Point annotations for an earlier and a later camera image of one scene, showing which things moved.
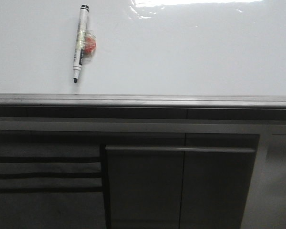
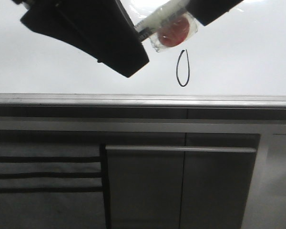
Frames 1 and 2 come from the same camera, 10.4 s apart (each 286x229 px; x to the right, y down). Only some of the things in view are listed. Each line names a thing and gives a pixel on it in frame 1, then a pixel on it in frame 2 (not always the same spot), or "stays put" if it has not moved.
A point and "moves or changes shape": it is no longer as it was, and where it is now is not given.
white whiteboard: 190,54 stays put
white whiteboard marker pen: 80,40 -> 144,28
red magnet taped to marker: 90,46 moves or changes shape
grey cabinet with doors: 177,180 stays put
